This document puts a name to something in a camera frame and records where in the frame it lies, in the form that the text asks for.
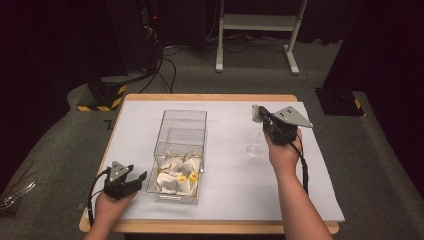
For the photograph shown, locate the black equipment tower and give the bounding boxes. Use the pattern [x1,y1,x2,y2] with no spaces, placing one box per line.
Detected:
[106,0,163,74]

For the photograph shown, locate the white table mat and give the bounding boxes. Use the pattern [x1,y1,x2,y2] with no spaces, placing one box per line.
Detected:
[84,100,346,223]

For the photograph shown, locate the wooden table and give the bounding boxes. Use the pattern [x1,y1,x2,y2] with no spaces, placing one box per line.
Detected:
[79,93,340,235]

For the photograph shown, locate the clear glass cup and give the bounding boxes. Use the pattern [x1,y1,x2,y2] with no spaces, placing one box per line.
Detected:
[244,127,268,158]

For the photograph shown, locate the black base with yellow mark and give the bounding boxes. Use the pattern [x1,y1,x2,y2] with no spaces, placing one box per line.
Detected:
[314,87,365,117]

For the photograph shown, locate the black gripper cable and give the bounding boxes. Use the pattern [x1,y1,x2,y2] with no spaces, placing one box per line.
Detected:
[289,141,310,195]
[87,167,112,228]

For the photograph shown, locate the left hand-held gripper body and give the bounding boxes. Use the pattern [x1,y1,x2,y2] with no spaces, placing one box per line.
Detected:
[103,160,141,201]

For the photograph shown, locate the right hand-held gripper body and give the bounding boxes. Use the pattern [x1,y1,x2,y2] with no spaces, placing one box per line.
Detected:
[263,105,314,146]

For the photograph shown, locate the cable bundle under stand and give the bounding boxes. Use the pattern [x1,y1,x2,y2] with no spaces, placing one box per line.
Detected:
[163,32,291,55]

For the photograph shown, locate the person's left hand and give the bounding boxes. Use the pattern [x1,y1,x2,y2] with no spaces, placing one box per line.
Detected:
[94,192,138,228]

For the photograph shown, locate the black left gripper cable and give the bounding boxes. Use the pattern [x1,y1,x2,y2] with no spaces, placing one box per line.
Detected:
[87,167,112,228]

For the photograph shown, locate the black base with hazard stripes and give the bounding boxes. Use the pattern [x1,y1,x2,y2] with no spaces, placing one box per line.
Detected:
[77,75,128,113]

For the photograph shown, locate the white pyramid tea bag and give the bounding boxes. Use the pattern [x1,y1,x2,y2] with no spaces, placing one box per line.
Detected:
[251,104,266,124]

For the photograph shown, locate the clear acrylic drawer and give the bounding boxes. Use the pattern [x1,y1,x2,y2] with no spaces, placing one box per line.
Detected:
[146,142,205,205]

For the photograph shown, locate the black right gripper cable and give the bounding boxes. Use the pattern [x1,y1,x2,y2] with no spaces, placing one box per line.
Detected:
[289,141,310,195]

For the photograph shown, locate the pile of tea bags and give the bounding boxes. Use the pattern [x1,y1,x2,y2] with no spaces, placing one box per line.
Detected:
[154,150,202,196]

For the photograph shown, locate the white metal stand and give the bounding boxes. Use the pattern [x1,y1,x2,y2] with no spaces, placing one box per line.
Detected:
[215,0,309,76]

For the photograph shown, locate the black floor cables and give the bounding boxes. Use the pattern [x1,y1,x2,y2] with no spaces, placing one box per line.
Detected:
[138,46,178,95]

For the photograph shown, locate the person's right hand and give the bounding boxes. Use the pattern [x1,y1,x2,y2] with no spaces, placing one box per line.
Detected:
[263,128,304,176]

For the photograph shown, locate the clear plastic bag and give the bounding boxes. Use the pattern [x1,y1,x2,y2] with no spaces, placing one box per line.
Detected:
[0,163,38,215]

